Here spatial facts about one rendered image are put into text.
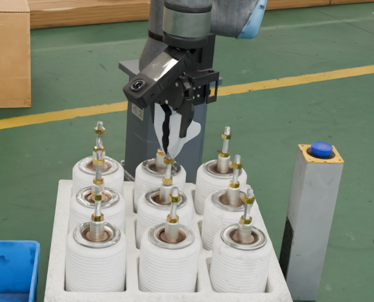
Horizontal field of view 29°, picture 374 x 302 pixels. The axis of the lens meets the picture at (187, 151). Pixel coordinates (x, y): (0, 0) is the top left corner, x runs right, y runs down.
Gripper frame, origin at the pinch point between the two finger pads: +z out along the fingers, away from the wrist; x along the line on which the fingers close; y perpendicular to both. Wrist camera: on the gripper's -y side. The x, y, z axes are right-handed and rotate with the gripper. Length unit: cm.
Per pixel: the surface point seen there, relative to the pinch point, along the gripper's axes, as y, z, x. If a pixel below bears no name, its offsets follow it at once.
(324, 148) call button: 27.6, 1.9, -12.8
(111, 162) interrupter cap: 1.0, 9.4, 15.9
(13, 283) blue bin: -17.6, 31.9, 20.8
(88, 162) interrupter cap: -2.4, 9.5, 18.5
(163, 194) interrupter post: -0.3, 8.2, -0.5
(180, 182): 8.6, 11.0, 4.7
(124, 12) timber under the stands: 120, 31, 157
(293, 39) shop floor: 169, 35, 102
